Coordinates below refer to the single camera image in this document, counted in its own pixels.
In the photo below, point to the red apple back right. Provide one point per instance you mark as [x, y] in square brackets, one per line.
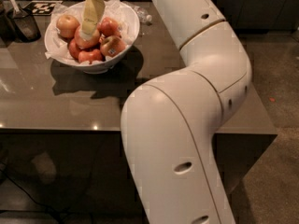
[108, 27]

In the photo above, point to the red apple front bottom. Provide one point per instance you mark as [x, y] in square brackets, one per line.
[90, 56]

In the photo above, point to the clear plastic water bottle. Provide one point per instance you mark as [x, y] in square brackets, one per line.
[143, 15]

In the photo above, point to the black container with handle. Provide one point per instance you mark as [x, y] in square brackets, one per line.
[23, 23]

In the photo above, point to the white bowl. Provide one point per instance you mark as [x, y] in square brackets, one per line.
[102, 66]

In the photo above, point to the red apple lower left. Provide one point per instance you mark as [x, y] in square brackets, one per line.
[74, 49]

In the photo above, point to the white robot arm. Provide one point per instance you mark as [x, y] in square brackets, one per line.
[167, 123]

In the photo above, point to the red apple with sticker centre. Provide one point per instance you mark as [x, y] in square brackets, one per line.
[85, 41]

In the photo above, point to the red apple with sticker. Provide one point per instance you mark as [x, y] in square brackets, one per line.
[85, 41]
[112, 46]

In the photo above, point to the black white marker tag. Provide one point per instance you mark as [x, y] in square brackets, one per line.
[41, 8]

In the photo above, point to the pale yellow-red apple far left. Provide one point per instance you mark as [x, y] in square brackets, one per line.
[67, 25]

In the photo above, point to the white tissue paper liner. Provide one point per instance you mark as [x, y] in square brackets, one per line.
[59, 47]

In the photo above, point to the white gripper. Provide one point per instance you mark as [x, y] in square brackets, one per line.
[93, 13]

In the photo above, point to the red apple with sticker right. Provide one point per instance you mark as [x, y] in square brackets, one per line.
[112, 46]

